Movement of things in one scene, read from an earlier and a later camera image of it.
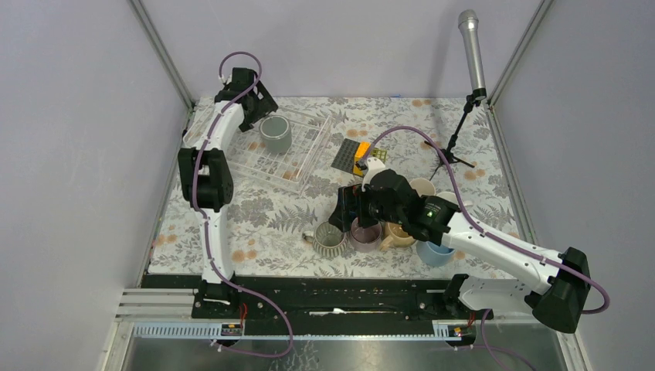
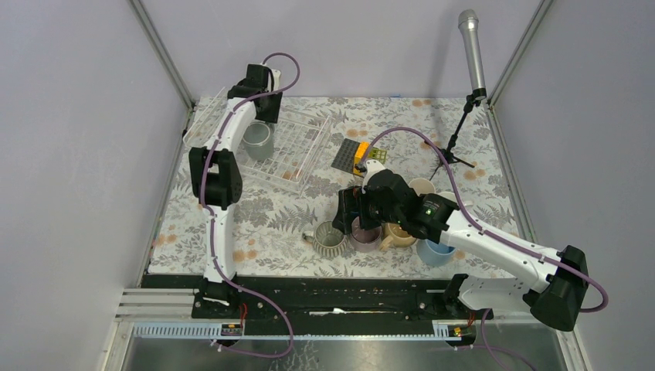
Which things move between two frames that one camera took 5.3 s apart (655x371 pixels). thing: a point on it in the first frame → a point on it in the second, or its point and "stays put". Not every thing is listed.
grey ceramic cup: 276,134 → 258,141
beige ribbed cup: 326,239 stays put
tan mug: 395,236 stays put
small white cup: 448,195 stays put
